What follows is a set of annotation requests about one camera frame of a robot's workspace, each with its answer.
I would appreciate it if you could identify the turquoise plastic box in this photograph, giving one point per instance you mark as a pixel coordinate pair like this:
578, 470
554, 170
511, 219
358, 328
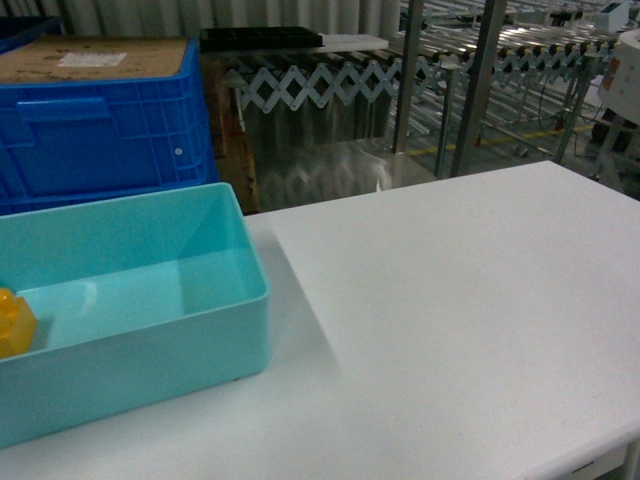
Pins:
137, 299

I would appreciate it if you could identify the yellow toy block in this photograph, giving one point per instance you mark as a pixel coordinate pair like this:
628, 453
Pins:
18, 324

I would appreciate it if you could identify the expandable roller conveyor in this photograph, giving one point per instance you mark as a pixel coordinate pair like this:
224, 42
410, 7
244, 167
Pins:
294, 100

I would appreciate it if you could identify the upper right blue crate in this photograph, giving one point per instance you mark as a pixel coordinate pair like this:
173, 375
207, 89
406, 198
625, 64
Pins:
97, 136

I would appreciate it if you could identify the blue crate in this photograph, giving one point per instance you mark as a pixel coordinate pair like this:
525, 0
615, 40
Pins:
26, 204
97, 136

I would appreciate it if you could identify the lower right blue crate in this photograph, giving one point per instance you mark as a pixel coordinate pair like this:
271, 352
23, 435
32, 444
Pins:
26, 204

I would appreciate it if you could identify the brown cardboard sheet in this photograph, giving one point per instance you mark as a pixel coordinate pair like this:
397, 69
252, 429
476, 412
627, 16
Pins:
55, 58

